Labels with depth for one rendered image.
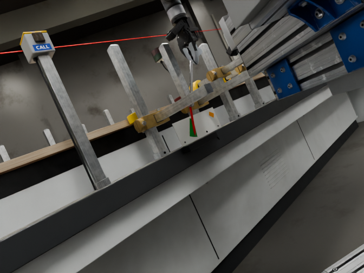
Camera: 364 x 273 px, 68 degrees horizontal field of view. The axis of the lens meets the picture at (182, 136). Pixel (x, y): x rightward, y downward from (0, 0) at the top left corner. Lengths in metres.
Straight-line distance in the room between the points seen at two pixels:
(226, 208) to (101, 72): 4.84
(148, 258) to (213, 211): 0.42
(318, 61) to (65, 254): 0.79
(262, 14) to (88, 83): 5.50
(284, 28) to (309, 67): 0.11
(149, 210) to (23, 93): 5.32
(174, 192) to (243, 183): 0.67
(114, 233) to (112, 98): 4.98
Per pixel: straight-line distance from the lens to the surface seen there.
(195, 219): 1.35
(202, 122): 1.17
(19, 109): 6.07
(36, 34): 0.97
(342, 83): 0.74
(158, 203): 1.00
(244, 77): 1.03
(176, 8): 1.25
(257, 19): 0.52
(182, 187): 1.06
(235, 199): 1.55
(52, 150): 1.03
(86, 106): 5.80
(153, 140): 1.01
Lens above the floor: 0.75
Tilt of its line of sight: 1 degrees down
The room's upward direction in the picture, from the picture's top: 25 degrees counter-clockwise
